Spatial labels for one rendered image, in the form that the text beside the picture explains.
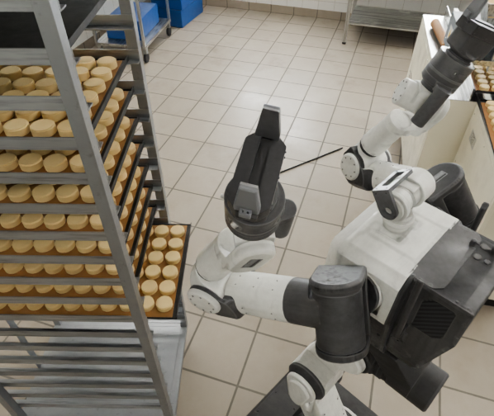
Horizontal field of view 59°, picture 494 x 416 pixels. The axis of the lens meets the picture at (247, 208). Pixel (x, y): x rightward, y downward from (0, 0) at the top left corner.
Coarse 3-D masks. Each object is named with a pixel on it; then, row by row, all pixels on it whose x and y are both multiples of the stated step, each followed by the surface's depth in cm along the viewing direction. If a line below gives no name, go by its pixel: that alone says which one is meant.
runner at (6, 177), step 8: (0, 176) 93; (8, 176) 93; (16, 176) 93; (24, 176) 93; (32, 176) 93; (40, 176) 93; (48, 176) 93; (56, 176) 93; (64, 176) 93; (72, 176) 93; (80, 176) 93; (88, 184) 94
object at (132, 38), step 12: (120, 0) 108; (132, 0) 111; (132, 12) 111; (132, 36) 115; (132, 48) 117; (132, 72) 121; (144, 72) 123; (144, 96) 126; (144, 108) 129; (144, 132) 135; (156, 144) 140; (156, 156) 141; (156, 192) 152; (168, 216) 161; (180, 300) 196; (180, 312) 202; (180, 324) 209
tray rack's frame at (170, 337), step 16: (160, 336) 207; (176, 336) 207; (32, 352) 188; (48, 352) 200; (64, 352) 200; (80, 352) 200; (96, 352) 200; (112, 352) 200; (128, 352) 200; (160, 352) 200; (176, 352) 200; (64, 368) 195; (80, 368) 195; (96, 368) 195; (112, 368) 195; (128, 368) 195; (144, 368) 195; (176, 368) 195; (0, 384) 161; (176, 384) 190; (0, 400) 164; (112, 400) 184; (128, 400) 184; (144, 400) 184; (176, 400) 184
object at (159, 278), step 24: (168, 240) 155; (144, 264) 147; (168, 264) 147; (144, 288) 137; (168, 288) 137; (0, 312) 133; (24, 312) 133; (48, 312) 133; (72, 312) 133; (96, 312) 133; (120, 312) 133; (168, 312) 133
